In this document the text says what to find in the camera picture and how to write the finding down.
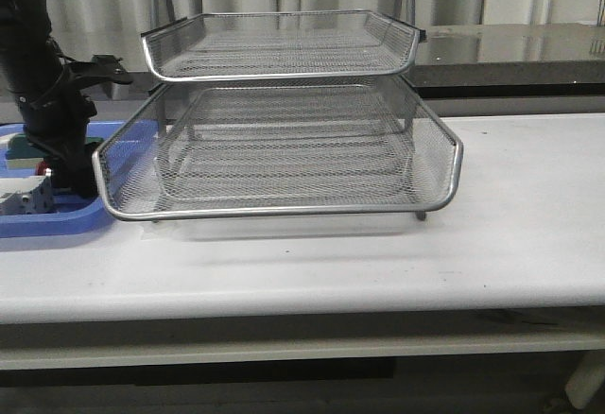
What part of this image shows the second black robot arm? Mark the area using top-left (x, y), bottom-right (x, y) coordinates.
top-left (1, 0), bottom-right (132, 198)

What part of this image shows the white table leg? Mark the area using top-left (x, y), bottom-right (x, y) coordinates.
top-left (564, 350), bottom-right (605, 409)

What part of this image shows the silver mesh tray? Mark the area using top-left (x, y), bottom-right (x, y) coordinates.
top-left (155, 120), bottom-right (410, 208)
top-left (141, 9), bottom-right (424, 82)
top-left (93, 76), bottom-right (463, 221)

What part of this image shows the blue plastic tray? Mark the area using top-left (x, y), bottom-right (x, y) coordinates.
top-left (1, 119), bottom-right (158, 238)

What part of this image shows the dark back counter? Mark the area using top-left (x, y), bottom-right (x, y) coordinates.
top-left (0, 24), bottom-right (605, 101)

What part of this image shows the green electrical module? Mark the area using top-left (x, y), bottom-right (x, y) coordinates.
top-left (5, 133), bottom-right (104, 169)

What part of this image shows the red emergency stop button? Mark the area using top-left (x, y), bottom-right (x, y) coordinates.
top-left (35, 160), bottom-right (53, 178)

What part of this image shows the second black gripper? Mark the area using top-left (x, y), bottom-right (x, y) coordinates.
top-left (16, 55), bottom-right (132, 198)

